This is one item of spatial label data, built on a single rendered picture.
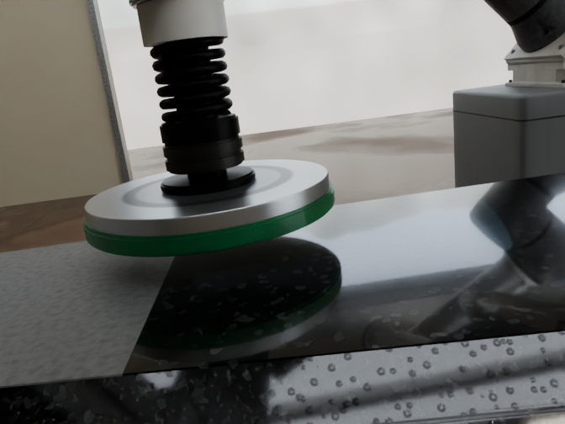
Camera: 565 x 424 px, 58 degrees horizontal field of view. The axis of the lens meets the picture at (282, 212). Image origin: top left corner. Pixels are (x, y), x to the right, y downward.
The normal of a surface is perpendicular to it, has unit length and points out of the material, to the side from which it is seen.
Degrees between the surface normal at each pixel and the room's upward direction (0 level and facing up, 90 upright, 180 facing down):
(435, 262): 0
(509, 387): 45
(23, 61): 90
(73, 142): 90
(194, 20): 90
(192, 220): 90
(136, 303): 0
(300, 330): 0
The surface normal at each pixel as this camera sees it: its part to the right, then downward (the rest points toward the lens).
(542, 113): 0.10, 0.26
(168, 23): -0.17, 0.29
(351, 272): -0.11, -0.96
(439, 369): -0.09, -0.49
